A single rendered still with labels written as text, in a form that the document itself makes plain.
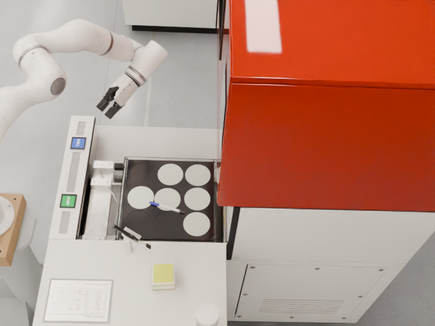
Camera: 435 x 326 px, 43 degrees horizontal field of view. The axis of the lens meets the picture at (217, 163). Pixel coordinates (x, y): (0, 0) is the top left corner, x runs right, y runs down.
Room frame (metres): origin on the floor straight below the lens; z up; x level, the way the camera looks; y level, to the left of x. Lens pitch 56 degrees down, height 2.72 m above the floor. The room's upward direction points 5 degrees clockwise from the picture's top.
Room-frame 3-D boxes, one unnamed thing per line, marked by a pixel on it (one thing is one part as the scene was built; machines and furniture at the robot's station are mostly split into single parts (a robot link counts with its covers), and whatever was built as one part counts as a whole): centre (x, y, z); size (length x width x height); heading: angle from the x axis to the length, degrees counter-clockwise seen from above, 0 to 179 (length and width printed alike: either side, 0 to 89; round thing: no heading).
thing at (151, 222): (1.03, 0.17, 0.90); 0.34 x 0.34 x 0.01; 5
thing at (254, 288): (1.27, -0.38, 0.41); 0.82 x 0.71 x 0.82; 5
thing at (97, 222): (1.00, 0.43, 0.87); 0.36 x 0.08 x 0.03; 5
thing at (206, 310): (0.55, -0.01, 1.01); 0.07 x 0.07 x 0.10
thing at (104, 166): (1.15, 0.45, 0.89); 0.08 x 0.03 x 0.03; 95
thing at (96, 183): (1.07, 0.44, 0.89); 0.08 x 0.03 x 0.03; 95
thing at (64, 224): (1.07, 0.54, 0.89); 0.55 x 0.09 x 0.14; 5
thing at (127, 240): (0.78, 0.26, 1.03); 0.06 x 0.04 x 0.13; 95
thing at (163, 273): (0.68, 0.14, 1.00); 0.07 x 0.07 x 0.07; 8
